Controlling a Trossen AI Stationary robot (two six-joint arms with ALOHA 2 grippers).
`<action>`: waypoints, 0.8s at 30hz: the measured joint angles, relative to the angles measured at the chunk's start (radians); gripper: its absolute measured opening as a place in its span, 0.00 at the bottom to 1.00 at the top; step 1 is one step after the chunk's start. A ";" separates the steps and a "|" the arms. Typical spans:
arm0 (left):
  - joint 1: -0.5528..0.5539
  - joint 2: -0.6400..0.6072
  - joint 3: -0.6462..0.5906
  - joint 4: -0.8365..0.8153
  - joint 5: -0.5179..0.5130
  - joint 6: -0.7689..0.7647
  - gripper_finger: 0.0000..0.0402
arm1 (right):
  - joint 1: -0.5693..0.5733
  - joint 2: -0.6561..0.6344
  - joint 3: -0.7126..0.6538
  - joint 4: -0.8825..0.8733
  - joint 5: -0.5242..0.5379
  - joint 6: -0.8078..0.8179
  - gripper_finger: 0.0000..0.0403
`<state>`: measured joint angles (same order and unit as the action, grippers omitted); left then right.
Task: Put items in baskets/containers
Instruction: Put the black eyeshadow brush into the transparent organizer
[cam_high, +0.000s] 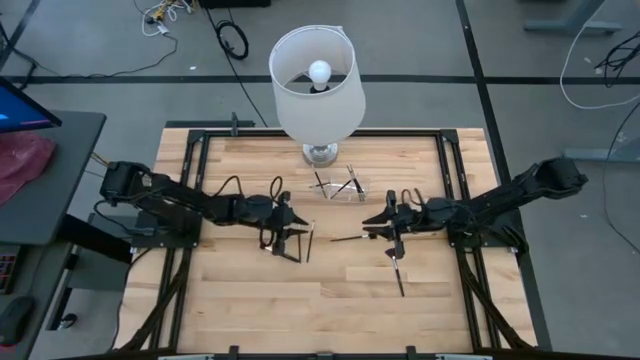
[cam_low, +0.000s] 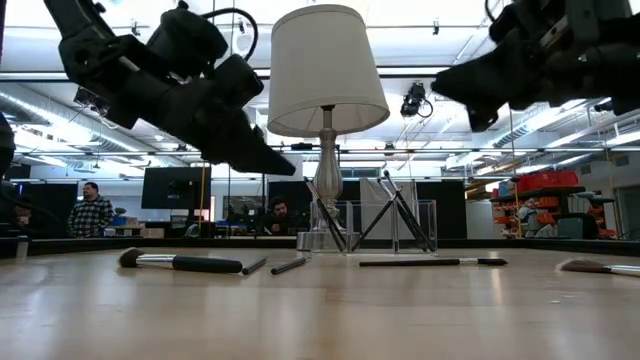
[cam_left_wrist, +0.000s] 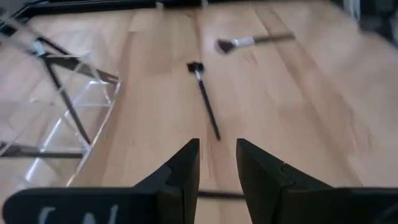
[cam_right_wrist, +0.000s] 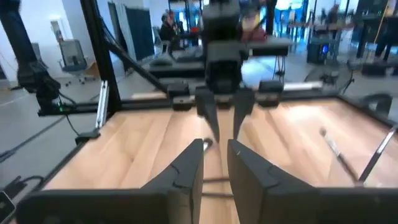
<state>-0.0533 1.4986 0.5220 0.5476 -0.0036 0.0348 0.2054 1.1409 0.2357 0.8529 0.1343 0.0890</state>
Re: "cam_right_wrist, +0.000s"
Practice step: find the black side desk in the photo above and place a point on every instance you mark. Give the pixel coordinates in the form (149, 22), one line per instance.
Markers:
(273, 48)

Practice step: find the silver aluminium bracket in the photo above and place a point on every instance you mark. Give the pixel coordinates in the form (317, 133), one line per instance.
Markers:
(304, 86)
(102, 105)

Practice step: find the slim black makeup brush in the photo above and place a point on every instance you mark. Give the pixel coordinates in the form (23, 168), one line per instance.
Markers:
(345, 161)

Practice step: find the black computer tower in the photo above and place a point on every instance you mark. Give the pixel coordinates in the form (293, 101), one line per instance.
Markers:
(317, 53)

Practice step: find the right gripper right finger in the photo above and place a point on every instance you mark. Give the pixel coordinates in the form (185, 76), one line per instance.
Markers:
(280, 205)

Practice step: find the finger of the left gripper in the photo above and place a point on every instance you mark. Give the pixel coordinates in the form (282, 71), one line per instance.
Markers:
(242, 105)
(207, 104)

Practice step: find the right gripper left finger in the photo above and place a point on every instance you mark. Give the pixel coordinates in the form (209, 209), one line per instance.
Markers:
(174, 202)

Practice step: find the grey office chair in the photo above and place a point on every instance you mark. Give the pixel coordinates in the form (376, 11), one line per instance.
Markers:
(73, 54)

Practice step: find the person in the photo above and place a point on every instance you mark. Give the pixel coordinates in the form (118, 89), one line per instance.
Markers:
(168, 31)

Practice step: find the dark partition panel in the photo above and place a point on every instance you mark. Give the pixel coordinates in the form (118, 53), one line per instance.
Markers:
(140, 31)

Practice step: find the black brush long silver ferrule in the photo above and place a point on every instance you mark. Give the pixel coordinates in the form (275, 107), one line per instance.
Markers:
(373, 161)

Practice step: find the pink cloth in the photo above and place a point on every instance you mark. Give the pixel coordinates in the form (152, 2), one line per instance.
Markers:
(256, 35)

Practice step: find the black camera on mount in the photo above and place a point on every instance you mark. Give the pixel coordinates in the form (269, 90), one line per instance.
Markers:
(37, 81)

